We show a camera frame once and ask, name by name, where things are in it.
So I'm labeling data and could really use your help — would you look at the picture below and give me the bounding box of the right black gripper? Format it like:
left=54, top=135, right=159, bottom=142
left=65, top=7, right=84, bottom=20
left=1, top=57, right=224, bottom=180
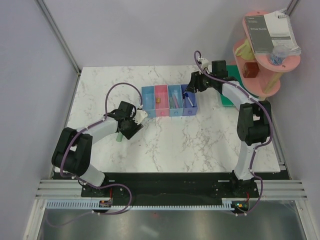
left=184, top=69, right=216, bottom=94

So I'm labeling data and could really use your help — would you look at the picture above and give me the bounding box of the green highlighter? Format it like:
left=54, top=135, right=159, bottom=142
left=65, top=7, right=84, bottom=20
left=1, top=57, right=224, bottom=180
left=116, top=132, right=123, bottom=143
left=169, top=96, right=176, bottom=109

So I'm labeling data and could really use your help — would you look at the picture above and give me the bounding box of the blue cap marker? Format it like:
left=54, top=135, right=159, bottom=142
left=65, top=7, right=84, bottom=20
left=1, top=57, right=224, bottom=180
left=186, top=97, right=194, bottom=108

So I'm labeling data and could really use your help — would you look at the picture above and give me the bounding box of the pink highlighter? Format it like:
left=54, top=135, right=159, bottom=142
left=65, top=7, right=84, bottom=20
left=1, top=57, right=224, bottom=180
left=172, top=93, right=180, bottom=109

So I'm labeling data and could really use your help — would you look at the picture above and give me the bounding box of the purple bin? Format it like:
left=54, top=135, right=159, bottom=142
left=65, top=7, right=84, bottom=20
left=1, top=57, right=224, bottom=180
left=180, top=84, right=198, bottom=117

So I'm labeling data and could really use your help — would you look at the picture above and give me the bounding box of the light blue bin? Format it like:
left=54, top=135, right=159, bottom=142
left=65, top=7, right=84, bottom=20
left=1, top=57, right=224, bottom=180
left=141, top=86, right=156, bottom=118

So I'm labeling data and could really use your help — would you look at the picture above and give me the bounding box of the pink bin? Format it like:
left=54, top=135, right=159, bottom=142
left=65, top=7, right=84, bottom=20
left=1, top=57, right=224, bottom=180
left=154, top=85, right=170, bottom=117

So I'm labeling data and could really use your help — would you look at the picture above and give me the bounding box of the medium blue bin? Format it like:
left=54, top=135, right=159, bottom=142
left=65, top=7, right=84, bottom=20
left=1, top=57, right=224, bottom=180
left=168, top=85, right=184, bottom=117

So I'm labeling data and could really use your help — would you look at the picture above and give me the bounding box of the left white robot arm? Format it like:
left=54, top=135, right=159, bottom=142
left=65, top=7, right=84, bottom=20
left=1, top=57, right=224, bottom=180
left=51, top=101, right=148, bottom=197

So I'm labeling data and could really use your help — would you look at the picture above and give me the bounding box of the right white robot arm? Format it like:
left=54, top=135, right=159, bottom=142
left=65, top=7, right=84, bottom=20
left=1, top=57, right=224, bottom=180
left=183, top=57, right=273, bottom=197

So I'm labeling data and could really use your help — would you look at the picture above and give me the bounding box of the green cutting mat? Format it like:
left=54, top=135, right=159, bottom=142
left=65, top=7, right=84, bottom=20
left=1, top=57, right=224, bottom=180
left=219, top=65, right=243, bottom=107

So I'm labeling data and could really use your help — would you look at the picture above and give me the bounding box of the brown box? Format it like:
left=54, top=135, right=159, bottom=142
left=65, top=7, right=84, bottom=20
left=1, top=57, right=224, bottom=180
left=242, top=62, right=260, bottom=78

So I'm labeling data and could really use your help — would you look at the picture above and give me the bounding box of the pink tiered shelf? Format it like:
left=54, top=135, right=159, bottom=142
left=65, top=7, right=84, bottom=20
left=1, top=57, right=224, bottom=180
left=232, top=19, right=301, bottom=99

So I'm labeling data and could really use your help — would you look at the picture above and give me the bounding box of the setup guide booklet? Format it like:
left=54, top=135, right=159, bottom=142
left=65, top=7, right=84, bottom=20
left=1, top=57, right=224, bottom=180
left=244, top=13, right=278, bottom=54

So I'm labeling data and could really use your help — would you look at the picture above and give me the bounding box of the clear jar of clips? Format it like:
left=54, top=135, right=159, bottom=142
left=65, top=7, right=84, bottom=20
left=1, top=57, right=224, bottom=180
left=268, top=45, right=290, bottom=66

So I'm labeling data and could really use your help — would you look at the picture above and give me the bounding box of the spiral notebook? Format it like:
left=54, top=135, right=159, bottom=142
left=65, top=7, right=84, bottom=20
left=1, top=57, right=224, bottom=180
left=263, top=8, right=301, bottom=56

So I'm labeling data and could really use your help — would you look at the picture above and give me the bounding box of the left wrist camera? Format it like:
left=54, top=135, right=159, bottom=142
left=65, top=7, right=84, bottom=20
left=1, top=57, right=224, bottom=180
left=133, top=108, right=148, bottom=125

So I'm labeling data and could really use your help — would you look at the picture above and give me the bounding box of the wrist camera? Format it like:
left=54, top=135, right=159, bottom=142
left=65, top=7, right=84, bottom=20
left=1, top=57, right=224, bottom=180
left=197, top=57, right=210, bottom=71
left=133, top=108, right=148, bottom=125

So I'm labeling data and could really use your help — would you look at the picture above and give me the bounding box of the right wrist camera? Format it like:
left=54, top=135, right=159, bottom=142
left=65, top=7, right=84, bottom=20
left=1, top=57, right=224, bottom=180
left=197, top=57, right=210, bottom=71

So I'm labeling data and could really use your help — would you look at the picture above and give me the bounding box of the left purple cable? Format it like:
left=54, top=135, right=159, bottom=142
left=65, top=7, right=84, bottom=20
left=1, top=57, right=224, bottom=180
left=46, top=82, right=144, bottom=228

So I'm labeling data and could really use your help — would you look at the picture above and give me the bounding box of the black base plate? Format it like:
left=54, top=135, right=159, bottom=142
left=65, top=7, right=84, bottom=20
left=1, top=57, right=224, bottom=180
left=51, top=171, right=261, bottom=207

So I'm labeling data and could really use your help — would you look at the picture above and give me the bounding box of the aluminium rail frame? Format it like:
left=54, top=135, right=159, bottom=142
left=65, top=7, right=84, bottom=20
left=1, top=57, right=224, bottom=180
left=32, top=173, right=312, bottom=239

